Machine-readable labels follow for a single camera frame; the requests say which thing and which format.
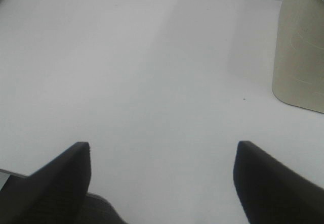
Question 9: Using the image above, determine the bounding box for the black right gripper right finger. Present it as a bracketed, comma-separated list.
[233, 141, 323, 223]

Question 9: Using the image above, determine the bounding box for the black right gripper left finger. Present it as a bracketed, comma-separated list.
[1, 142, 91, 223]

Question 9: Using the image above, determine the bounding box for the beige plastic bin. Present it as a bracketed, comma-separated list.
[272, 0, 323, 113]

